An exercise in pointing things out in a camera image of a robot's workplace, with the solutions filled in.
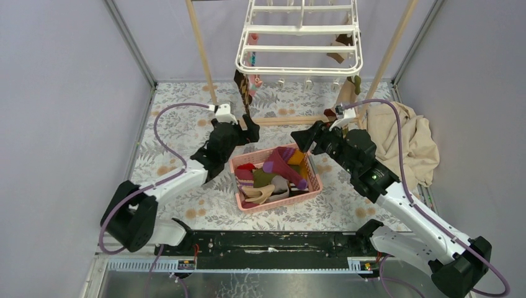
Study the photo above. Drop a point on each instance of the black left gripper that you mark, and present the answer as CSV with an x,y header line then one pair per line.
x,y
252,134

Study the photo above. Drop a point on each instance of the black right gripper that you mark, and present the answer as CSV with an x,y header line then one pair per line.
x,y
320,129

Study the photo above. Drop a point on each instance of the mustard yellow striped sock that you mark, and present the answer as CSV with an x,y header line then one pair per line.
x,y
297,162

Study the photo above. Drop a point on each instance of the red patterned sock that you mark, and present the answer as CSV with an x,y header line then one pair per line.
x,y
246,167

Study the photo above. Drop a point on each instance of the purple maroon striped sock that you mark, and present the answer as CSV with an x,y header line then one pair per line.
x,y
277,163

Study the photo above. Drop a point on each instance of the olive green striped sock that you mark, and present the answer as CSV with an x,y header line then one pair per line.
x,y
261,178

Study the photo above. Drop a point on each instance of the pink plastic basket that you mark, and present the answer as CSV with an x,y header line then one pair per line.
x,y
258,158

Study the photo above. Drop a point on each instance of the grey sock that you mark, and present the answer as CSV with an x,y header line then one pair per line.
x,y
281,189

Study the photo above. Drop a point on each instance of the cream maroon striped sock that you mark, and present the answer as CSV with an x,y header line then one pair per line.
x,y
252,196

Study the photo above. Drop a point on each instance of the pink sock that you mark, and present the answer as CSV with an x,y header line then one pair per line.
x,y
254,79

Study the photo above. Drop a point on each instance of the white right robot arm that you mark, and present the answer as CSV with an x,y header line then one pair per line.
x,y
454,261

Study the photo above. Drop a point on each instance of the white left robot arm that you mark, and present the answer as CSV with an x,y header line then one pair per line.
x,y
131,217

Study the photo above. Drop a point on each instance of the white plastic clip hanger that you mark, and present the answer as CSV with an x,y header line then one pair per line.
x,y
300,60

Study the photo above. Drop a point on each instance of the floral patterned mat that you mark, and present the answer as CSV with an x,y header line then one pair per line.
x,y
176,127

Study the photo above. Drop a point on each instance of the beige crumpled cloth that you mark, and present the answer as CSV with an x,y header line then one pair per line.
x,y
420,152

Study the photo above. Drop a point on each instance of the wooden drying rack frame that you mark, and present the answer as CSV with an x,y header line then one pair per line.
x,y
353,29

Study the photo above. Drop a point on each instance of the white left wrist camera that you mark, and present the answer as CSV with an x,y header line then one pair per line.
x,y
223,113

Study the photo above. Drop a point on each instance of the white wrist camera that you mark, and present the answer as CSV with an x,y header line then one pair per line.
x,y
343,115
223,113

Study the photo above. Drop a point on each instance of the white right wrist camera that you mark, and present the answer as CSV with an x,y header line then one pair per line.
x,y
343,115

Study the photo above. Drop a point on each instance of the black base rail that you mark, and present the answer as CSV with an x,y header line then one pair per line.
x,y
285,252

